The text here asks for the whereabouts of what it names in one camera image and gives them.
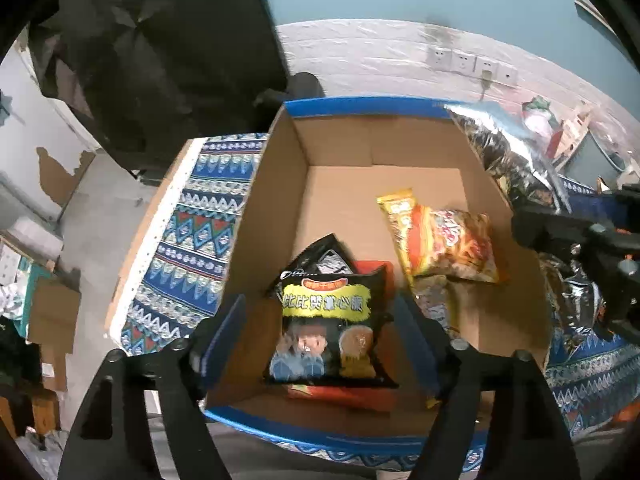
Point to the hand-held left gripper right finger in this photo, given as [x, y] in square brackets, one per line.
[417, 345]

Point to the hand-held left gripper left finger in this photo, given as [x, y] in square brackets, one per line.
[222, 345]

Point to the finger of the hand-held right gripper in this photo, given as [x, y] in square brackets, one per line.
[560, 235]
[622, 300]

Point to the orange-red snack packet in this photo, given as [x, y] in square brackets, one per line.
[350, 397]

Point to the black yellow-label snack packet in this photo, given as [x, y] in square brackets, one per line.
[325, 340]

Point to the red-yellow fries snack packet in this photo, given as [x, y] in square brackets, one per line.
[450, 245]

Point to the large orange snack packet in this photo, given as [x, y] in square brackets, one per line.
[505, 145]

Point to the black silver-triangle snack packet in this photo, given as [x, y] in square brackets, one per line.
[325, 257]

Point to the long yellow snack packet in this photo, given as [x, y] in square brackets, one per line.
[397, 210]

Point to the blue-sided cardboard box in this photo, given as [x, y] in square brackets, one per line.
[340, 200]

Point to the light blue bin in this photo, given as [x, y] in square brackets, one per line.
[600, 155]

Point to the white kettle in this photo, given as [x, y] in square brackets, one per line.
[629, 172]

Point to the white carton box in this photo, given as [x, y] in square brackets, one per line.
[575, 130]

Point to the blue patterned tablecloth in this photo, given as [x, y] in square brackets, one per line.
[195, 240]

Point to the red and white paper bag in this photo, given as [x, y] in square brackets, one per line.
[542, 120]

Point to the brown cardboard carton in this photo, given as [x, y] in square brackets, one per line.
[52, 320]

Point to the black cylindrical fixture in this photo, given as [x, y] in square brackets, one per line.
[300, 90]

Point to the black fabric panel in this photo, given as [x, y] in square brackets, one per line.
[150, 60]

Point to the white wall socket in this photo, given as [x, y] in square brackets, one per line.
[486, 65]
[508, 74]
[440, 58]
[463, 62]

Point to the white wall shelf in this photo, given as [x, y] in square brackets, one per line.
[590, 9]

